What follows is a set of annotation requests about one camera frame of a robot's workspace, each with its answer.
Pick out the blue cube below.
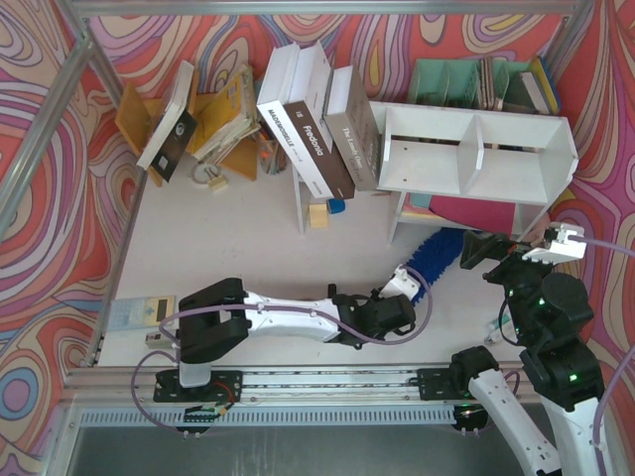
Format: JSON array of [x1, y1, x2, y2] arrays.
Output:
[[327, 198, 346, 214]]

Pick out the blue yellow book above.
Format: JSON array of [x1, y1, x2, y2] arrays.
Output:
[[521, 56, 562, 115]]

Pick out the white bookshelf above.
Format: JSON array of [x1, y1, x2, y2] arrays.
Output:
[[292, 101, 579, 244]]

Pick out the blue microfiber duster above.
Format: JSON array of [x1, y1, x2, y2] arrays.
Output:
[[405, 227, 464, 303]]

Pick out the pink folder stack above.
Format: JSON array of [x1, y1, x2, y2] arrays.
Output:
[[401, 193, 516, 234]]

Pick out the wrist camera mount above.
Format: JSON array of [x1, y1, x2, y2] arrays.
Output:
[[522, 222, 586, 265], [379, 265, 428, 302]]

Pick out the white black leaning book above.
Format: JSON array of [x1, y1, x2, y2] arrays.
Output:
[[137, 60, 197, 182]]

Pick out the brown Fredonia book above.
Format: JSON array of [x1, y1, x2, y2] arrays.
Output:
[[285, 43, 355, 200]]

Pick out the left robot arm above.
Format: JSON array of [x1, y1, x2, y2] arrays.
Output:
[[179, 268, 421, 389]]

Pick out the green file organizer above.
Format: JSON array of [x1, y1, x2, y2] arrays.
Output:
[[407, 59, 537, 114]]

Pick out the yellow wooden zigzag shelf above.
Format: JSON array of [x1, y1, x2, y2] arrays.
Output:
[[115, 69, 260, 185]]

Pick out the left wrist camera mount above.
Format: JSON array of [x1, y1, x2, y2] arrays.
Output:
[[379, 265, 428, 302]]

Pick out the stack of worn books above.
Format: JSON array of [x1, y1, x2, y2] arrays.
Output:
[[191, 63, 259, 165]]

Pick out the white black remote device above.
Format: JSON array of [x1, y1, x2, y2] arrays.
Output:
[[145, 331, 179, 350]]

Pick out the clear pencil cup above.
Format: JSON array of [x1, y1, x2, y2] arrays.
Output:
[[258, 132, 288, 176]]

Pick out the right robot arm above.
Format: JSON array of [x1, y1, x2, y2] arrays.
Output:
[[449, 223, 618, 475]]

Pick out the white Mademoiselle book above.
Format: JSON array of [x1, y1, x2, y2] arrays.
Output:
[[254, 45, 331, 200]]

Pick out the calculator with blue cross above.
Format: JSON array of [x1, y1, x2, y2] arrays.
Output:
[[107, 296, 176, 331]]

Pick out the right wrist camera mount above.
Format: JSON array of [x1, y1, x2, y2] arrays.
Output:
[[522, 222, 586, 265]]

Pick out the wooden block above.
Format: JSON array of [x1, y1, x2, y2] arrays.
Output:
[[309, 203, 328, 229]]

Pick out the pink toy figure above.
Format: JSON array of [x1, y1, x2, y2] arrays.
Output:
[[525, 214, 551, 247]]

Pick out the taupe Lonely Ones book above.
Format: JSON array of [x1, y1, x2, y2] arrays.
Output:
[[324, 65, 381, 191]]

